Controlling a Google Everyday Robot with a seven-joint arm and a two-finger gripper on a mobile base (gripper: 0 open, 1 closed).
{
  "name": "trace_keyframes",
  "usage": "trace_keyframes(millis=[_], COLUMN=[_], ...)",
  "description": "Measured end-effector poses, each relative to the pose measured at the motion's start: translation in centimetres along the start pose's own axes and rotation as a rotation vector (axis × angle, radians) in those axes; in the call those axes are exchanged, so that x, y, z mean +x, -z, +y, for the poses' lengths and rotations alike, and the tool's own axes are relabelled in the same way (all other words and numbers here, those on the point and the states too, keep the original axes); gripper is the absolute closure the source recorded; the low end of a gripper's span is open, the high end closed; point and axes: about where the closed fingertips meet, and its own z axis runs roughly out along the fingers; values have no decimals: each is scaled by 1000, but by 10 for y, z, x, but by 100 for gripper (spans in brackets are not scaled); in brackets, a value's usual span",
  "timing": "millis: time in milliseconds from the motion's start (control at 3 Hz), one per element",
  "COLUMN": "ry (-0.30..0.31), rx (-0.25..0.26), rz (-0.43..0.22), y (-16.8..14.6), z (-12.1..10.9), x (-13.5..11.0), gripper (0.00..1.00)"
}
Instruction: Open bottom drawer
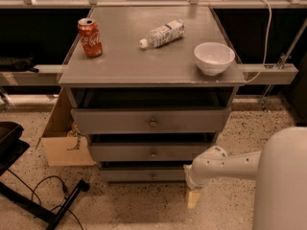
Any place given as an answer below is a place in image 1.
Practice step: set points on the grey bottom drawer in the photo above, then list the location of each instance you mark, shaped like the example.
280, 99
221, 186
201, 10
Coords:
142, 175

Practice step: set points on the grey top drawer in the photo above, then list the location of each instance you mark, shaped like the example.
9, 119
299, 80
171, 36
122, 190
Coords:
137, 120

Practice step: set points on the cardboard box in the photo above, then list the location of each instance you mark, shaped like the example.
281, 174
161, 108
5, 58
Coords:
62, 143

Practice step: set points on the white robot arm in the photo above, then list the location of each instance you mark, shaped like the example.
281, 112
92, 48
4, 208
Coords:
279, 170

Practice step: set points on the grey drawer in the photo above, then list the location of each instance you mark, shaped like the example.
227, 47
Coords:
142, 175
146, 152
137, 120

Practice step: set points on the clear plastic water bottle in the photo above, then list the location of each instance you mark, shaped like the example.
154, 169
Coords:
163, 34

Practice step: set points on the white bowl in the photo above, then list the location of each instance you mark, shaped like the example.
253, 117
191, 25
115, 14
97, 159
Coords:
213, 58

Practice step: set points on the grey drawer cabinet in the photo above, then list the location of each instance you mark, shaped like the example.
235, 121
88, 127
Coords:
126, 76

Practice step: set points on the black bag on shelf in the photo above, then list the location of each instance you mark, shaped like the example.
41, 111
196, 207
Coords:
17, 64

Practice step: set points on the grey middle drawer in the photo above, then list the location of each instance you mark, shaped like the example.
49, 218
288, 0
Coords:
146, 152

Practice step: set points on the red cola can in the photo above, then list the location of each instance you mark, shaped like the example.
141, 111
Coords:
90, 37

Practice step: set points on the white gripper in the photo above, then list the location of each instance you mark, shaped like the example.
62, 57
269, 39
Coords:
194, 181

